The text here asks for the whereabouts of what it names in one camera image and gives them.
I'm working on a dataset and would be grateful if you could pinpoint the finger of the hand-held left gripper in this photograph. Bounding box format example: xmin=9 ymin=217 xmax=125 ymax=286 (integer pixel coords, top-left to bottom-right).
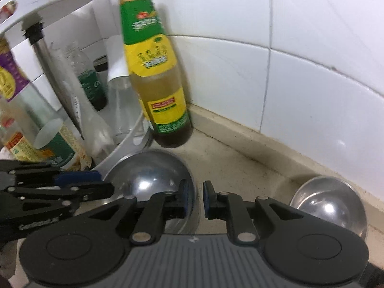
xmin=0 ymin=160 xmax=102 ymax=188
xmin=0 ymin=182 xmax=115 ymax=206

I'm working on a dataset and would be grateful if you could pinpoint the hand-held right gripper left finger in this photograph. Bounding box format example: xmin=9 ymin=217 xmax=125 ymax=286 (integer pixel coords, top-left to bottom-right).
xmin=87 ymin=179 xmax=190 ymax=245

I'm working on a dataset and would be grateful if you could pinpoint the green and yellow sauce bottle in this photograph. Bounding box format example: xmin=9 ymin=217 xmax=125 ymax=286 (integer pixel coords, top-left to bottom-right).
xmin=113 ymin=0 xmax=194 ymax=148

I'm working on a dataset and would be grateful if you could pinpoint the clear bottle dark green label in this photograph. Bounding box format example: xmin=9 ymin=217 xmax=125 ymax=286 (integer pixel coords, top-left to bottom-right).
xmin=64 ymin=43 xmax=99 ymax=108

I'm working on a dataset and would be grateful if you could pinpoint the yellow capped vinegar bottle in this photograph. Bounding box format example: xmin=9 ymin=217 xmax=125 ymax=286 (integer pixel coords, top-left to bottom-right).
xmin=0 ymin=108 xmax=45 ymax=162

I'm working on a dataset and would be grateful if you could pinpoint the purple label clear bottle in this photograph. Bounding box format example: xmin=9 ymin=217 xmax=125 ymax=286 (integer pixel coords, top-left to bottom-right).
xmin=0 ymin=36 xmax=93 ymax=170

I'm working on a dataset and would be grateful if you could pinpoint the clear plastic bag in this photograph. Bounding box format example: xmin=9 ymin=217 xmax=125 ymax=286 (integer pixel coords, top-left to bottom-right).
xmin=48 ymin=42 xmax=117 ymax=159

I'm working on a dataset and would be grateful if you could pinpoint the clear empty glass jar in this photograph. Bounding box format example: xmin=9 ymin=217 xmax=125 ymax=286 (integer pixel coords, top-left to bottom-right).
xmin=106 ymin=75 xmax=144 ymax=138

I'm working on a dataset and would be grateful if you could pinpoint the steel bowl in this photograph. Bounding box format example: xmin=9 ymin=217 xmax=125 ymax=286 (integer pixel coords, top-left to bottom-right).
xmin=289 ymin=176 xmax=368 ymax=240
xmin=102 ymin=149 xmax=199 ymax=235

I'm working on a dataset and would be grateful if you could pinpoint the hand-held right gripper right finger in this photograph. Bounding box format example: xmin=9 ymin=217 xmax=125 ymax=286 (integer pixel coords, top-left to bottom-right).
xmin=202 ymin=180 xmax=296 ymax=244

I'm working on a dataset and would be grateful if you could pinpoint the black capped dark bottle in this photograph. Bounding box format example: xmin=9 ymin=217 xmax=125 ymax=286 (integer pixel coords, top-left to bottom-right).
xmin=92 ymin=54 xmax=109 ymax=111

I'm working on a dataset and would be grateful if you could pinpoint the white two-tier spice rack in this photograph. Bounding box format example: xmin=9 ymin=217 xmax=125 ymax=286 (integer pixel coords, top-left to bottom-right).
xmin=0 ymin=0 xmax=155 ymax=174

